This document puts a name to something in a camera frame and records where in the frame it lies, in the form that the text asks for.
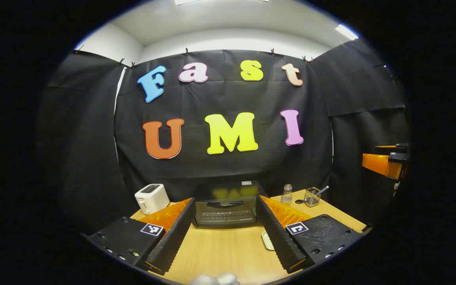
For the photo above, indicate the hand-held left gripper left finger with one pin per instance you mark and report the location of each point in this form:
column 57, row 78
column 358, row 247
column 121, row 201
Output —
column 174, row 237

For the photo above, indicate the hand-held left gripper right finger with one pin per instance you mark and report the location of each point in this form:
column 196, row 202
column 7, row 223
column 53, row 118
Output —
column 277, row 237

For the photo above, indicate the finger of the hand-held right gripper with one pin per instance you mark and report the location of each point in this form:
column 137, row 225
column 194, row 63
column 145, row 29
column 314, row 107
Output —
column 402, row 146
column 380, row 165

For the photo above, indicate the white square plate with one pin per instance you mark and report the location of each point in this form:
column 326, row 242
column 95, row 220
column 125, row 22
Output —
column 268, row 240

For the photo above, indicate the black electric oven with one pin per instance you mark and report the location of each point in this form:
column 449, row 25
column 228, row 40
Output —
column 224, row 211

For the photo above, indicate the clear drink bottle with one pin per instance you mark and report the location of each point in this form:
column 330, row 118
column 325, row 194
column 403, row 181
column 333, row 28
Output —
column 286, row 196

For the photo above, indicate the white toaster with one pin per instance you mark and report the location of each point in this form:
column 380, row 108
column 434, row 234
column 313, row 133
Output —
column 152, row 200

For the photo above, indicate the metal spoon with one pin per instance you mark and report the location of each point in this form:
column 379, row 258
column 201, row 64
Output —
column 323, row 190

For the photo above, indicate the ceiling light panel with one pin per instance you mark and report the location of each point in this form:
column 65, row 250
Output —
column 346, row 32

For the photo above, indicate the black backdrop cloth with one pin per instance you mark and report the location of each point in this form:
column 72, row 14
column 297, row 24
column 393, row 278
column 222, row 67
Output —
column 93, row 138

